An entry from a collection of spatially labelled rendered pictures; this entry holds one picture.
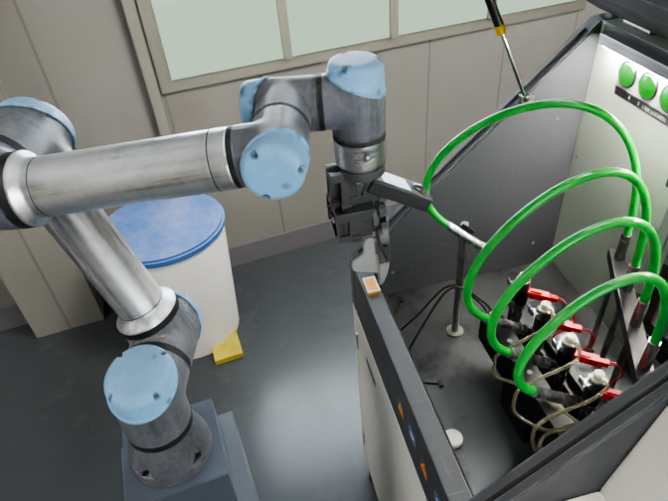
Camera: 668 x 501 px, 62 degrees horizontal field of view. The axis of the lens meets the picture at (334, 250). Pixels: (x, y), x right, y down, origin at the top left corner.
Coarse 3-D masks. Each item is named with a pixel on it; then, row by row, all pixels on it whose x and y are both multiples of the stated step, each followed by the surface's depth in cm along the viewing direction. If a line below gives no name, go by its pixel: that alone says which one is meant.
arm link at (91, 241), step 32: (0, 128) 73; (32, 128) 76; (64, 128) 82; (64, 224) 84; (96, 224) 87; (96, 256) 88; (128, 256) 92; (96, 288) 93; (128, 288) 93; (160, 288) 101; (128, 320) 97; (160, 320) 97; (192, 320) 105; (192, 352) 102
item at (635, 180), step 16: (576, 176) 82; (592, 176) 82; (608, 176) 83; (624, 176) 83; (544, 192) 83; (560, 192) 82; (640, 192) 86; (528, 208) 83; (512, 224) 84; (496, 240) 85; (640, 240) 93; (480, 256) 87; (640, 256) 95; (464, 288) 91; (624, 288) 100
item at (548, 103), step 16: (496, 112) 94; (512, 112) 93; (592, 112) 90; (608, 112) 90; (480, 128) 96; (624, 128) 91; (448, 144) 99; (432, 160) 102; (640, 176) 96; (432, 208) 108; (448, 224) 110; (624, 240) 104
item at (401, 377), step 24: (360, 288) 132; (360, 312) 139; (384, 312) 122; (384, 336) 117; (384, 360) 120; (408, 360) 111; (384, 384) 125; (408, 384) 107; (408, 408) 105; (432, 408) 102; (408, 432) 110; (432, 432) 98; (432, 456) 95; (456, 456) 95; (432, 480) 97; (456, 480) 91
